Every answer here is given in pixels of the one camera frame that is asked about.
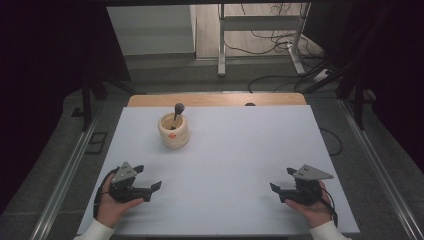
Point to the person's white sleeve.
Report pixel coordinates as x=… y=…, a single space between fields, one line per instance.
x=95 y=232
x=328 y=232

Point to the person's right white sleeve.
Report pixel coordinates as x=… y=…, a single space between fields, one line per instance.
x=328 y=232

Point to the white power strip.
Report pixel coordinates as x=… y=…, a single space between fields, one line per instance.
x=321 y=75

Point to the white wall panel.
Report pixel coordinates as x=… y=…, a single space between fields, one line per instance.
x=150 y=30

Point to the person's left white sleeve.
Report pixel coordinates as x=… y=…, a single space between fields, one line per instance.
x=95 y=232

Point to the person's left hand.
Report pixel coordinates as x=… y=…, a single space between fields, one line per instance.
x=111 y=210

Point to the wooden table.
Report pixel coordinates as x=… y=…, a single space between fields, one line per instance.
x=216 y=99

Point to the cream ribbed cup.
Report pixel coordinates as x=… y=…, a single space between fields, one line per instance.
x=173 y=136

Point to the black floor plate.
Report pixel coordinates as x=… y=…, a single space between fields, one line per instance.
x=96 y=142

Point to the black makeup brush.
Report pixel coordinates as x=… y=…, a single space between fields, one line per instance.
x=176 y=115

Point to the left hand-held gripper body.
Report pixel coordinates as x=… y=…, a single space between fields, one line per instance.
x=125 y=190

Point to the black stand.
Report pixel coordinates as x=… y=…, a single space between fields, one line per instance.
x=359 y=100
x=87 y=100

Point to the white table board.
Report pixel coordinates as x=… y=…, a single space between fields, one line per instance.
x=233 y=160

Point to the white desk frame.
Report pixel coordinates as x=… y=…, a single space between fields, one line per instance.
x=260 y=23

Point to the person's right hand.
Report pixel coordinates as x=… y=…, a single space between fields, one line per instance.
x=313 y=211

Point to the black table grommet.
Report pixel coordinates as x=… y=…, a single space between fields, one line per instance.
x=250 y=104

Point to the metal floor rail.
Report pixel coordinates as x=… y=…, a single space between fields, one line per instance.
x=376 y=166
x=66 y=173

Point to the black curtain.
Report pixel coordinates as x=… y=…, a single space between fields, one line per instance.
x=400 y=66
x=40 y=83

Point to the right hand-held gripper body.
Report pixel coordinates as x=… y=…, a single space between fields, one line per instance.
x=305 y=191

